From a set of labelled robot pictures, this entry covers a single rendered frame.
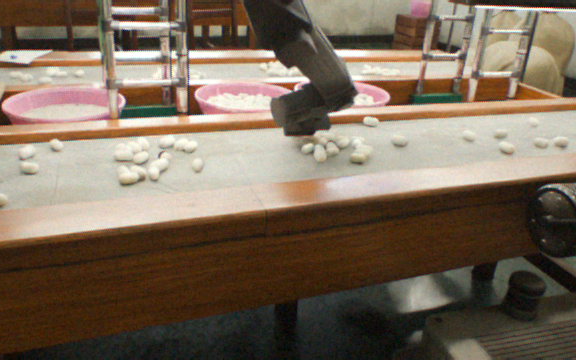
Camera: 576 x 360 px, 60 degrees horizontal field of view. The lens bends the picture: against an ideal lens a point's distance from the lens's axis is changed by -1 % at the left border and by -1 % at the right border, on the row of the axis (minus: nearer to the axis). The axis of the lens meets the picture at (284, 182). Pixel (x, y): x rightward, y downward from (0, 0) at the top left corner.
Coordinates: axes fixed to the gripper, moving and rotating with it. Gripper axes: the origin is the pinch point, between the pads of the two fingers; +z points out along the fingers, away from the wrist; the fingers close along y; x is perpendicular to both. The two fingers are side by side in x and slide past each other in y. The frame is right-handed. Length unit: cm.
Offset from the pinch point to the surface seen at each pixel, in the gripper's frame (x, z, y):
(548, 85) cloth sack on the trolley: -78, 156, -274
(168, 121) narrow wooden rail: -5.8, 4.5, 26.4
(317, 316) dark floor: 44, 64, -23
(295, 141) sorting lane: 3.1, -2.1, 0.6
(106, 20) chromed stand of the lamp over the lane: -24.1, -6.0, 37.5
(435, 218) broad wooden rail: 27.0, -25.2, -13.2
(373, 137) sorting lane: 3.7, -2.8, -18.6
